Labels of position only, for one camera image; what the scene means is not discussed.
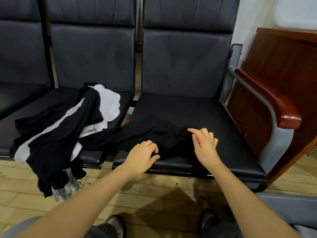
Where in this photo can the person's left forearm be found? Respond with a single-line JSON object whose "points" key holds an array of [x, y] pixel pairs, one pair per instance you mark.
{"points": [[74, 208]]}

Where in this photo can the brown wooden bench armrest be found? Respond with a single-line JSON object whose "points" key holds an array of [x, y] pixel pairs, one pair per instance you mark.
{"points": [[272, 99]]}

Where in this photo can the pile of clothes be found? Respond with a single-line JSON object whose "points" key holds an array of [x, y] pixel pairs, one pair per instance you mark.
{"points": [[59, 141]]}

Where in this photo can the white plastic tray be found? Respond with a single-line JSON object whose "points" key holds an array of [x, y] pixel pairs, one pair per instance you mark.
{"points": [[297, 12]]}

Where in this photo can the black leather bench seat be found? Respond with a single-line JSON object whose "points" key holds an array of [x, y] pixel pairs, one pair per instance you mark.
{"points": [[22, 52], [94, 52], [183, 62]]}

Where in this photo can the person's right hand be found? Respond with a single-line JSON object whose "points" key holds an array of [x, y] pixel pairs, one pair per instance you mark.
{"points": [[204, 147]]}

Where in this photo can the person's left hand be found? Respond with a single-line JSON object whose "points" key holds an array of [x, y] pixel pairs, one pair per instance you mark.
{"points": [[139, 158]]}

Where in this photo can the grey plastic storage bin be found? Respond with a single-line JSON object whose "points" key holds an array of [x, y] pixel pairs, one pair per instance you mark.
{"points": [[290, 208]]}

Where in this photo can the person's blue jeans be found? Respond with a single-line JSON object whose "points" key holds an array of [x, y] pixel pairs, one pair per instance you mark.
{"points": [[223, 229]]}

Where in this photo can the person's right forearm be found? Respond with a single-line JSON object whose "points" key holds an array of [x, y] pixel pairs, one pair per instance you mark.
{"points": [[252, 205]]}

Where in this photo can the person's black shoe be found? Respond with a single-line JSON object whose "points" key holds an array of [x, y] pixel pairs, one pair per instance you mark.
{"points": [[208, 219], [118, 225]]}

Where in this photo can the black garment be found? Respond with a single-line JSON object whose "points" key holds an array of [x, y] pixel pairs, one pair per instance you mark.
{"points": [[168, 138]]}

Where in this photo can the brown wooden desk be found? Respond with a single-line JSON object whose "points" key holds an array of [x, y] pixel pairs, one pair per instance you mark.
{"points": [[282, 62]]}

